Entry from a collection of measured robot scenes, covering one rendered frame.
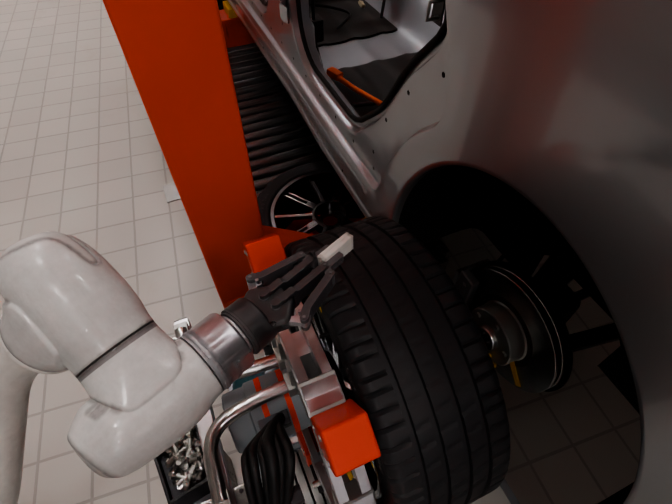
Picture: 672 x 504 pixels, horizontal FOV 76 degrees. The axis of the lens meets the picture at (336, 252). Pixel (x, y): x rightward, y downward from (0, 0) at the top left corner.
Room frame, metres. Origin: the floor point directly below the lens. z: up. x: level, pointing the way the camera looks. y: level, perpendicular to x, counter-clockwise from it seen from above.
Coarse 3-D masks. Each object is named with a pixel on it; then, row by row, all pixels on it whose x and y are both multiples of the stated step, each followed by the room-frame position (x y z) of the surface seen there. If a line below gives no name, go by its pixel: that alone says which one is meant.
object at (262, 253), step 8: (256, 240) 0.57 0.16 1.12; (264, 240) 0.56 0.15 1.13; (272, 240) 0.57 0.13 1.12; (280, 240) 0.57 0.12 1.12; (248, 248) 0.55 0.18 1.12; (256, 248) 0.55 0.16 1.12; (264, 248) 0.55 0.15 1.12; (272, 248) 0.56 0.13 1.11; (280, 248) 0.56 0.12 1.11; (248, 256) 0.54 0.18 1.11; (256, 256) 0.54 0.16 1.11; (264, 256) 0.54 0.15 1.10; (272, 256) 0.54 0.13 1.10; (280, 256) 0.55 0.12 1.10; (256, 264) 0.53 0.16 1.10; (264, 264) 0.53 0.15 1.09; (272, 264) 0.53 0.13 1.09; (256, 272) 0.51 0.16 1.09
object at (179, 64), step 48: (144, 0) 0.67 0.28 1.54; (192, 0) 0.70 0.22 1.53; (144, 48) 0.67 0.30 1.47; (192, 48) 0.69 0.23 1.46; (144, 96) 0.66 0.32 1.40; (192, 96) 0.69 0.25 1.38; (192, 144) 0.68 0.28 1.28; (240, 144) 0.71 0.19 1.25; (192, 192) 0.66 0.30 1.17; (240, 192) 0.70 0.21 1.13; (240, 240) 0.69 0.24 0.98; (240, 288) 0.68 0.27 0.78
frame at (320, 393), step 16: (288, 336) 0.35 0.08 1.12; (304, 336) 0.36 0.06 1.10; (288, 352) 0.32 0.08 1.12; (320, 352) 0.32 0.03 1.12; (320, 368) 0.29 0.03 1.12; (304, 384) 0.26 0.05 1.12; (320, 384) 0.26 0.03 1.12; (336, 384) 0.26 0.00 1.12; (304, 400) 0.24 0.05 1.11; (320, 400) 0.24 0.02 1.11; (336, 400) 0.24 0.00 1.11; (304, 432) 0.33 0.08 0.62; (320, 448) 0.18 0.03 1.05; (320, 464) 0.25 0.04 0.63; (320, 480) 0.21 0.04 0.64; (336, 480) 0.14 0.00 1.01; (352, 480) 0.15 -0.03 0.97; (368, 480) 0.15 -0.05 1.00; (336, 496) 0.12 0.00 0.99; (352, 496) 0.13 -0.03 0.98; (368, 496) 0.13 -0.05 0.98
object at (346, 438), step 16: (352, 400) 0.24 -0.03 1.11; (320, 416) 0.22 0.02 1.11; (336, 416) 0.21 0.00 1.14; (352, 416) 0.20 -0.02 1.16; (320, 432) 0.18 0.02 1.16; (336, 432) 0.18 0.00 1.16; (352, 432) 0.18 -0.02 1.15; (368, 432) 0.18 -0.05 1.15; (336, 448) 0.16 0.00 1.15; (352, 448) 0.16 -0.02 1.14; (368, 448) 0.16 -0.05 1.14; (336, 464) 0.14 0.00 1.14; (352, 464) 0.14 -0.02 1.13
